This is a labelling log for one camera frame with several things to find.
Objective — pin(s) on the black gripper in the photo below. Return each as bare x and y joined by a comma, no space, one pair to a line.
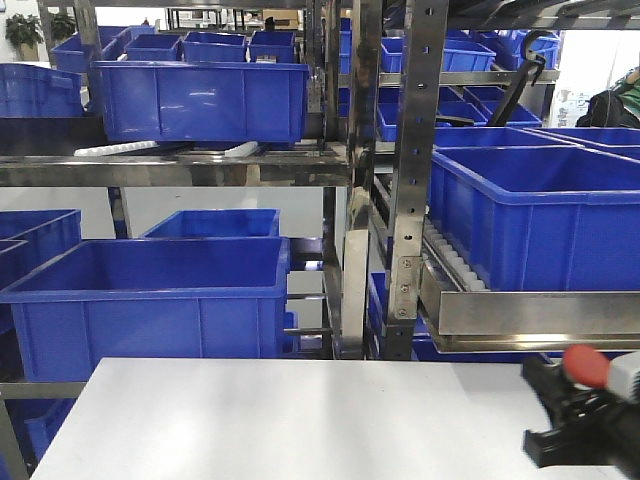
588,427

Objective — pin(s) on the red mushroom push button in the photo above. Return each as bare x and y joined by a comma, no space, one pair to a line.
586,366

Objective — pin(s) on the steel rack right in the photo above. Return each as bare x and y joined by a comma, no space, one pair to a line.
415,284

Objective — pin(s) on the steel rack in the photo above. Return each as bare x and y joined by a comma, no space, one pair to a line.
415,284
344,172

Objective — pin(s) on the large blue bin right shelf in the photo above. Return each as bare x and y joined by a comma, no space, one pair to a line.
540,218

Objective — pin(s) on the large blue bin shelf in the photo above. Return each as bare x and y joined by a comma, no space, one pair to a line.
540,218
229,102

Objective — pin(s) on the blue bin behind right shelf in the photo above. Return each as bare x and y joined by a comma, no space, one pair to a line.
493,137

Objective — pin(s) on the steel rack left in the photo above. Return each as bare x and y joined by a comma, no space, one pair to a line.
344,172

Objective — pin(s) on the large blue bin lower left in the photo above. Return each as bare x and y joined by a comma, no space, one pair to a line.
163,298

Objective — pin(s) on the blue bin behind lower left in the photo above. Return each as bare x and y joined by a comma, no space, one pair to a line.
218,223

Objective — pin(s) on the large blue bin upper shelf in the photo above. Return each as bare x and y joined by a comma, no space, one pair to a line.
229,102

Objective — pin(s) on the blue bin left edge lower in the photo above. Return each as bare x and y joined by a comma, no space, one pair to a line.
30,238

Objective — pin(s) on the blue bin far left upper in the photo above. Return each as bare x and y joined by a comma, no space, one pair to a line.
29,91

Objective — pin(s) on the potted plant background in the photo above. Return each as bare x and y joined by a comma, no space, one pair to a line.
24,34

